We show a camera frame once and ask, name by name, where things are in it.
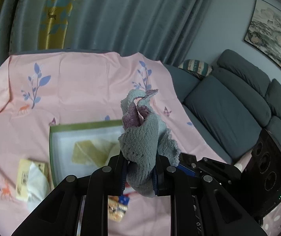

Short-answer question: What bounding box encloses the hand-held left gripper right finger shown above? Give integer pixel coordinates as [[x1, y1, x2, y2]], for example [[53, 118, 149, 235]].
[[152, 151, 266, 236]]

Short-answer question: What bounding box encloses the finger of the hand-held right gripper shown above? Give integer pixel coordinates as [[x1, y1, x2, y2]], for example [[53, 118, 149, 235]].
[[177, 153, 242, 192]]

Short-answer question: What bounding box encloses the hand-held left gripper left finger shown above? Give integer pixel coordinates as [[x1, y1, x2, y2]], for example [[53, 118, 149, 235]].
[[11, 152, 128, 236]]

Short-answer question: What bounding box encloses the grey purple fuzzy towel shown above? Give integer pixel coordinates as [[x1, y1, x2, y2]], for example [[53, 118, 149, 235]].
[[118, 88, 181, 198]]

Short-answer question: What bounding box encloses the blue orange snack packet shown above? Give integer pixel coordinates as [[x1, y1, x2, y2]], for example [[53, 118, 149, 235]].
[[108, 195, 130, 222]]

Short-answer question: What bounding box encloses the green cardboard box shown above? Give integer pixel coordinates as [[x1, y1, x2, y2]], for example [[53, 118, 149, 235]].
[[49, 119, 131, 188]]

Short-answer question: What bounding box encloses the pale yellow folded cloth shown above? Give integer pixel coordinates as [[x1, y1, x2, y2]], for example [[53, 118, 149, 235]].
[[71, 139, 121, 166]]

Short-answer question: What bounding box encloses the grey sofa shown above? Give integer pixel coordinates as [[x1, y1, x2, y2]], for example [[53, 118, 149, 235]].
[[164, 49, 281, 165]]

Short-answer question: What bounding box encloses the pink printed bed sheet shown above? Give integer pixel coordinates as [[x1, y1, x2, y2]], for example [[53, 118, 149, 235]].
[[0, 52, 229, 236]]

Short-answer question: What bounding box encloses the yellow tissue packet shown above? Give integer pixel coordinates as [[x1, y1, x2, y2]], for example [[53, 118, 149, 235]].
[[15, 159, 52, 209]]

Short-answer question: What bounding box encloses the striped throw pillow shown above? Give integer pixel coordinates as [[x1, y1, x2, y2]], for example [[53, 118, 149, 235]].
[[178, 59, 213, 80]]

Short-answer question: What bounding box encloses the grey yellow printed curtain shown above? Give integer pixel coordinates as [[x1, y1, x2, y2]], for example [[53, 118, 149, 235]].
[[0, 0, 220, 75]]

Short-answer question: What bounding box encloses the large landscape wall painting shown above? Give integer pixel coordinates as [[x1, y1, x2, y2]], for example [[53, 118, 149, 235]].
[[244, 0, 281, 73]]

